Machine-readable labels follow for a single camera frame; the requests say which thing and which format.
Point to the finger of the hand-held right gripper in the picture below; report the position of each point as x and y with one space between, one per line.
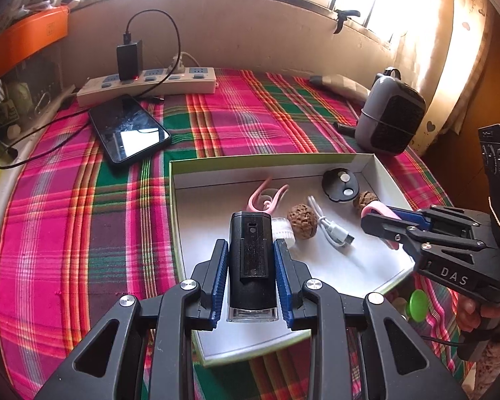
412 216
400 233

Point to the black round disc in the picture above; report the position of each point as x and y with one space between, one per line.
337 187

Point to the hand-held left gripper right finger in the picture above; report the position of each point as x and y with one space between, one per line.
281 283

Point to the green plastic disc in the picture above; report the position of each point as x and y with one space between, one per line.
417 303

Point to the black charger adapter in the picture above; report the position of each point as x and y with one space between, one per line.
129 60

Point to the black bike light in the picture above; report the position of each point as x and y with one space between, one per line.
252 258

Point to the brown walnut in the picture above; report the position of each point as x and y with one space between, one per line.
302 221
364 201

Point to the pink silicone ear hook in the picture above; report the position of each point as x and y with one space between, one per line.
381 210
254 200

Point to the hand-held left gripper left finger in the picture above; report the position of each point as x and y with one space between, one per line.
220 283

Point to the grey portable heater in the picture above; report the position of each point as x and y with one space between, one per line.
389 116

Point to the beige wrapped object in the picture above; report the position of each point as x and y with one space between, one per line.
341 85

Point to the black clip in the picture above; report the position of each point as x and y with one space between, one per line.
343 18

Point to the person's right forearm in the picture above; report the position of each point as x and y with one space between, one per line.
498 368

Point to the white plug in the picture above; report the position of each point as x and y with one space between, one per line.
182 61

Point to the person's right hand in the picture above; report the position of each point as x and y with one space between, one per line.
468 316

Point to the black smartphone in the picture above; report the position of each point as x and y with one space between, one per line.
127 131

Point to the heart print curtain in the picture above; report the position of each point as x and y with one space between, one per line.
446 50

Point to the white power strip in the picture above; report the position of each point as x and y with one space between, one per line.
158 85

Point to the white ribbed roll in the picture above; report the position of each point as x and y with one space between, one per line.
284 229

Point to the orange box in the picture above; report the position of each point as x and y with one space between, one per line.
25 37

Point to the white cardboard box tray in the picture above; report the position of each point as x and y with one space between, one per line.
358 266

